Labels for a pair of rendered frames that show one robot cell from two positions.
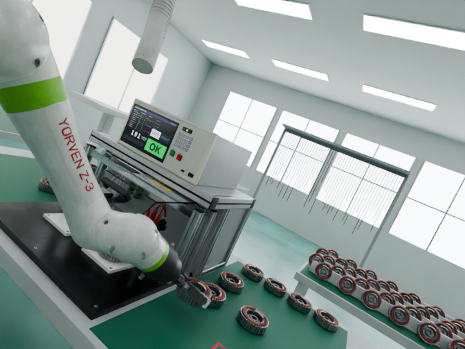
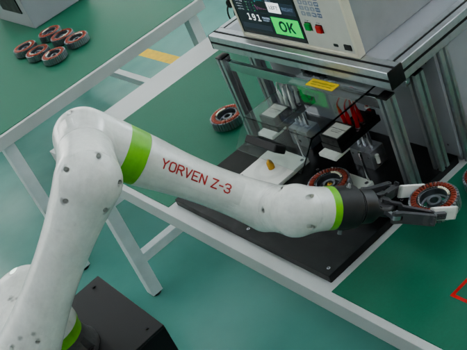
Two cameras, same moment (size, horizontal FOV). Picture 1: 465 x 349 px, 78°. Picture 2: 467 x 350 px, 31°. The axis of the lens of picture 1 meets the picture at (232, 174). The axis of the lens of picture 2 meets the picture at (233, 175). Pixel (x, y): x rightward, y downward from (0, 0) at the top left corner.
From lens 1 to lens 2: 1.09 m
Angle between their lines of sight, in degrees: 46
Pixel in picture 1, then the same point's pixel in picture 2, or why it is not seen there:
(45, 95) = (137, 160)
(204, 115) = not seen: outside the picture
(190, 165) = (338, 35)
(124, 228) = (276, 214)
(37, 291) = (273, 273)
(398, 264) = not seen: outside the picture
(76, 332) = (322, 298)
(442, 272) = not seen: outside the picture
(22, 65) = (116, 194)
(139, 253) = (304, 227)
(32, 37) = (107, 178)
